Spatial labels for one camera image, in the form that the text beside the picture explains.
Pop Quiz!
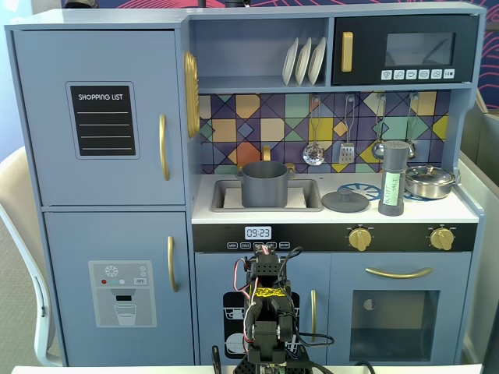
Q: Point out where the light blue divider panel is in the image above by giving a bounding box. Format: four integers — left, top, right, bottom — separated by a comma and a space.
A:
458, 150, 499, 369

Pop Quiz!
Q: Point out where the gray pot lid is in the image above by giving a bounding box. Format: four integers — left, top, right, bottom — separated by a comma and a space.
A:
320, 188, 370, 213

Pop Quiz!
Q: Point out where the blue oven door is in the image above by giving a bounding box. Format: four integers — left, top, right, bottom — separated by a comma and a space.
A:
330, 252, 473, 364

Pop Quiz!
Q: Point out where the gold fridge door handle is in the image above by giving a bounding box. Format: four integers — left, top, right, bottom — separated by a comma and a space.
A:
158, 114, 172, 182
167, 235, 179, 293

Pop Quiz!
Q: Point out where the blue dishwasher print door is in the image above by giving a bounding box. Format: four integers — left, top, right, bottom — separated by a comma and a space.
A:
194, 252, 331, 365

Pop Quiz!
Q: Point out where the blue dispenser print fridge door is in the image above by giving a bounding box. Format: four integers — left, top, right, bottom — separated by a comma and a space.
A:
43, 211, 195, 367

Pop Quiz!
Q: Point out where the gray salt shaker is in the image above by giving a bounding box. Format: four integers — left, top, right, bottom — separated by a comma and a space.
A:
377, 139, 410, 217

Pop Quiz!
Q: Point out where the white chair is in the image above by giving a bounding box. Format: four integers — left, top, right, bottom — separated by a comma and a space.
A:
0, 146, 59, 367

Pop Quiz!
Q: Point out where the steel pot with lid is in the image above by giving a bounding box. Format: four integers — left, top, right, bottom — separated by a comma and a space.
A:
404, 164, 461, 199

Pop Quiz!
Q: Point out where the steel skimmer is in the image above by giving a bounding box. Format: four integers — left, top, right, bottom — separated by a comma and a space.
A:
303, 95, 327, 167

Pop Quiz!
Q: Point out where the gold faucet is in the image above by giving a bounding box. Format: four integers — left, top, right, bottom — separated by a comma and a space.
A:
261, 144, 297, 173

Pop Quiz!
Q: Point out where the gold microwave handle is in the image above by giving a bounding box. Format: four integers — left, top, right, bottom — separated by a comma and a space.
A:
341, 31, 354, 73

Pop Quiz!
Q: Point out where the gold stove knob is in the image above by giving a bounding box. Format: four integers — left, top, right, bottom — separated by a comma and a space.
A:
348, 228, 372, 251
430, 228, 454, 251

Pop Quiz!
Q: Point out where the gray pot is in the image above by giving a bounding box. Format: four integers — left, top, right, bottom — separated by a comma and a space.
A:
235, 161, 296, 208

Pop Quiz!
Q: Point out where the white plate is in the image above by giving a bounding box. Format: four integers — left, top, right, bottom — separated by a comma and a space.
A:
295, 37, 313, 86
307, 37, 327, 85
281, 37, 300, 86

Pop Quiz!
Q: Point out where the steel ladle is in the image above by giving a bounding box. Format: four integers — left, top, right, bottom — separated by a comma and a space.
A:
371, 93, 388, 160

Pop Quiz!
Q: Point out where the steel slotted spatula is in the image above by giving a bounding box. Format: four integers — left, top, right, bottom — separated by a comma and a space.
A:
338, 95, 356, 164

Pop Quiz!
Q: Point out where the steel spoon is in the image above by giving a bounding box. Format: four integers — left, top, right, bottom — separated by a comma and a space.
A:
405, 92, 420, 159

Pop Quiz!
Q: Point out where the gray sink basin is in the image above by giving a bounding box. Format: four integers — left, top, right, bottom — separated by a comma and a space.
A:
211, 178, 324, 213

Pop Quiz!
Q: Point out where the blue shopping list fridge door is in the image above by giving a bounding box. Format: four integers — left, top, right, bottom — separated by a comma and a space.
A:
12, 30, 186, 206

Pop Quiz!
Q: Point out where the gold oven handle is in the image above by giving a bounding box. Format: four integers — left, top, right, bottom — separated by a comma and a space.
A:
365, 266, 433, 280

